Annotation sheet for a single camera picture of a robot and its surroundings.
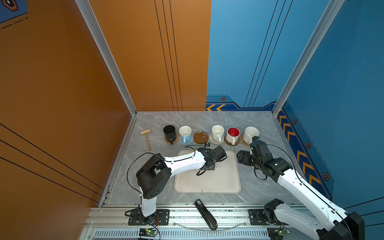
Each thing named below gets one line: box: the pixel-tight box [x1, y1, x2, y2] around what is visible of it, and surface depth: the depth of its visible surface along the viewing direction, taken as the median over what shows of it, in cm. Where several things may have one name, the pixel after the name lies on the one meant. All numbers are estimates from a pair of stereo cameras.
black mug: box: [163, 124, 177, 145], surface depth 99 cm
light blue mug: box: [179, 125, 192, 144], surface depth 98 cm
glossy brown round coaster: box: [193, 130, 209, 144], surface depth 107 cm
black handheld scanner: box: [194, 199, 218, 231], surface depth 76 cm
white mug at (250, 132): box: [243, 126, 260, 145], surface depth 101 cm
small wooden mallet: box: [140, 128, 152, 151], surface depth 107 cm
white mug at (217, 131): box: [211, 124, 225, 143], surface depth 98 cm
